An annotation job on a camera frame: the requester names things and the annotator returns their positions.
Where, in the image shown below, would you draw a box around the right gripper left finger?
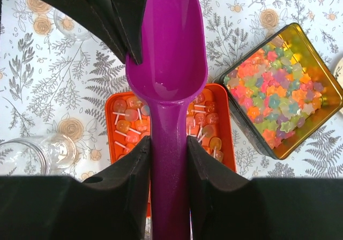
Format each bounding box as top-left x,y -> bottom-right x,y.
1,136 -> 151,239

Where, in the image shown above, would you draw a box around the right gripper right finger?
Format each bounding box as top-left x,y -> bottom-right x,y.
187,137 -> 342,239

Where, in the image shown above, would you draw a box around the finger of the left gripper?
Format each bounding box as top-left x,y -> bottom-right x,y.
42,0 -> 126,64
88,0 -> 151,65

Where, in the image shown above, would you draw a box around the purple plastic scoop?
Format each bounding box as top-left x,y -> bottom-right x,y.
126,0 -> 208,239

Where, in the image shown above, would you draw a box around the clear glass jar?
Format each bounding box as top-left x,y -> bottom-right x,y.
1,133 -> 77,176

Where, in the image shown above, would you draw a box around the dark tin translucent star candies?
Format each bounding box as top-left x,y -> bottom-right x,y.
217,23 -> 342,160

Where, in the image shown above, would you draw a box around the orange tin of lollipops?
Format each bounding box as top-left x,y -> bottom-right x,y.
105,83 -> 237,216

